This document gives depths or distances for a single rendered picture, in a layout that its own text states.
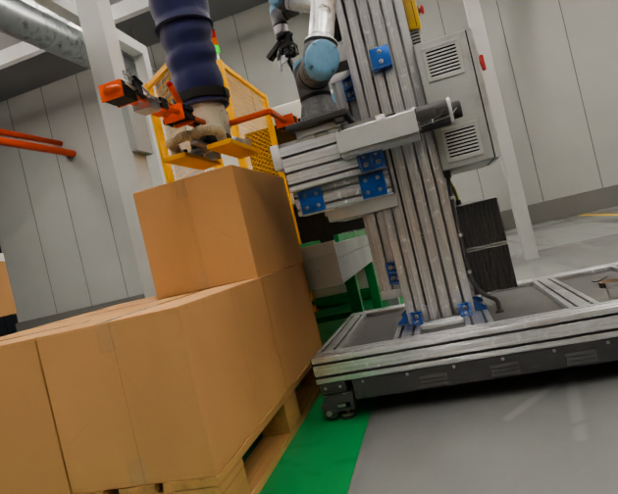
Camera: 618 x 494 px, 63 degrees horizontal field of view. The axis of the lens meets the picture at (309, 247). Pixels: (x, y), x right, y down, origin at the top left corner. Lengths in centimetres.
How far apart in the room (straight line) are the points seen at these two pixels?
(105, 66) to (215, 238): 218
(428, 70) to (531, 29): 993
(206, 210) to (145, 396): 75
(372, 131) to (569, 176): 989
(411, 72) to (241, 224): 85
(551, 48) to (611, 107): 164
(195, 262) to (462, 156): 102
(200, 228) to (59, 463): 83
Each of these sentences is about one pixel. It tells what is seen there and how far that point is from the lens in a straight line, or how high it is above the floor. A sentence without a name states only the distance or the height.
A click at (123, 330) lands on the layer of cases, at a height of 51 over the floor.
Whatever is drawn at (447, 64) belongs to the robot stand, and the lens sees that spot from 198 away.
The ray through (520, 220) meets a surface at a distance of 519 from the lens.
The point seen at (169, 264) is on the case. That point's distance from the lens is 189.
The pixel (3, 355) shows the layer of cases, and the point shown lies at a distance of 151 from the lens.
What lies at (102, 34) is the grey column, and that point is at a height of 226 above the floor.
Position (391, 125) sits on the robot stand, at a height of 92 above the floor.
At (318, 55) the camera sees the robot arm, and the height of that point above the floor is 121.
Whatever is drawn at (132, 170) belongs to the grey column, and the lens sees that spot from 354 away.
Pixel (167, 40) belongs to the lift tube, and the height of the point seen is 153.
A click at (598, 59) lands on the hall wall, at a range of 1192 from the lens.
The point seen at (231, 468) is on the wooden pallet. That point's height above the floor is 13.
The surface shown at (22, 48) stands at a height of 606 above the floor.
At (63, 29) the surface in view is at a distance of 996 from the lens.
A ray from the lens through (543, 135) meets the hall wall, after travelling 1143.
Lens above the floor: 61
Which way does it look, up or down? level
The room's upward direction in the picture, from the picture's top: 13 degrees counter-clockwise
